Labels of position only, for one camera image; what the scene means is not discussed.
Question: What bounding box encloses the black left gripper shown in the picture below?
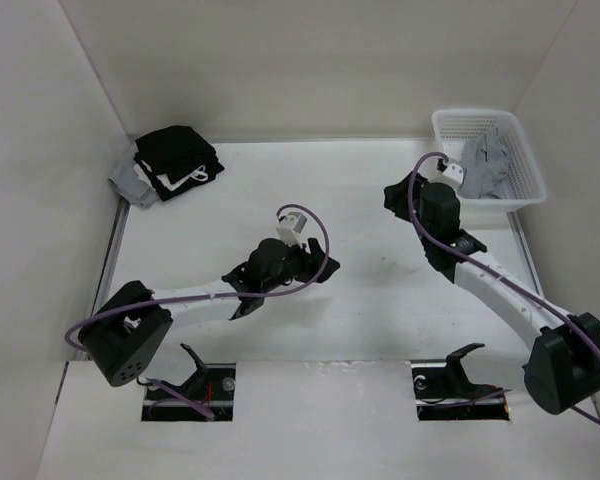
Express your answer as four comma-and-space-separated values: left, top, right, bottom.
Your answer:
262, 235, 338, 293

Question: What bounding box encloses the grey tank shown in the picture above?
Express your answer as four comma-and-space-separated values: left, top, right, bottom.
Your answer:
459, 127, 511, 199
108, 156, 159, 209

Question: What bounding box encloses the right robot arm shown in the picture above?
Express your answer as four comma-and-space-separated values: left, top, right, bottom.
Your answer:
383, 172, 600, 415

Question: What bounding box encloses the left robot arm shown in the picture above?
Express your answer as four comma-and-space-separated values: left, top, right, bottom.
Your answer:
78, 238, 340, 399

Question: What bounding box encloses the folded white tank top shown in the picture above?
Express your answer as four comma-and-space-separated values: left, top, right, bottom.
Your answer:
133, 163, 209, 192

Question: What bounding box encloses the folded black tank top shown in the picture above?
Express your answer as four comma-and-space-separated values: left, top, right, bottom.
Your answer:
133, 125, 225, 202

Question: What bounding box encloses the folded grey tank top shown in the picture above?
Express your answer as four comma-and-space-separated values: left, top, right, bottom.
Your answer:
108, 156, 159, 209

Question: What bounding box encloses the white plastic basket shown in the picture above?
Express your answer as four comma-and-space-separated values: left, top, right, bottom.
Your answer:
425, 108, 547, 214

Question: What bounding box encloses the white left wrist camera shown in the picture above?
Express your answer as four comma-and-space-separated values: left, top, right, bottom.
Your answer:
276, 211, 307, 247

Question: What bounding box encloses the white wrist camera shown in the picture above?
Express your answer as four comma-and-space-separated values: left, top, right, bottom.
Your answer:
276, 211, 307, 247
432, 157, 465, 191

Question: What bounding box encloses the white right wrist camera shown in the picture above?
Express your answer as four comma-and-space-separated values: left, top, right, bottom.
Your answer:
432, 157, 465, 191

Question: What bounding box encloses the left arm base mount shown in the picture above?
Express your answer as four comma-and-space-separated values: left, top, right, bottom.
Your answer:
136, 344, 237, 423

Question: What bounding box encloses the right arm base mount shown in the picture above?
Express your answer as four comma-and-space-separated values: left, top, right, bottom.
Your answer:
411, 343, 510, 422

